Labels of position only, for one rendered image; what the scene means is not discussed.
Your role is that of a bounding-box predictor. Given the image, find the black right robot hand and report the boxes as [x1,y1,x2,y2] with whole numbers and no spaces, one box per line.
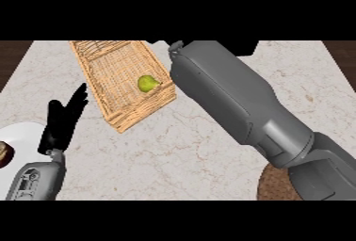
[145,40,262,57]

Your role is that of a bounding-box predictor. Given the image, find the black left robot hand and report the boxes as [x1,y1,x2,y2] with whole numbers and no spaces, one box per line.
[38,82,91,156]

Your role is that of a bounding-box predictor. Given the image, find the brown bread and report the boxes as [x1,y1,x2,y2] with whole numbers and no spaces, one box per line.
[0,140,17,169]

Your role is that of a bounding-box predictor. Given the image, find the wicker basket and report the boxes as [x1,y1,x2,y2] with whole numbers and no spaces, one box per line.
[69,40,179,135]

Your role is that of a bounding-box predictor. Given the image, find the green pear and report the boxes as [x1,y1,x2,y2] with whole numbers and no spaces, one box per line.
[137,74,163,94]

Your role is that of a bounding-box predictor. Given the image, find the brown woven placemat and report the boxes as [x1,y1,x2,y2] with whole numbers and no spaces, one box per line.
[256,163,306,201]

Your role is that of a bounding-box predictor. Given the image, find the white plate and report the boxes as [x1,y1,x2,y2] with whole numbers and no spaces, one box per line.
[0,121,49,201]

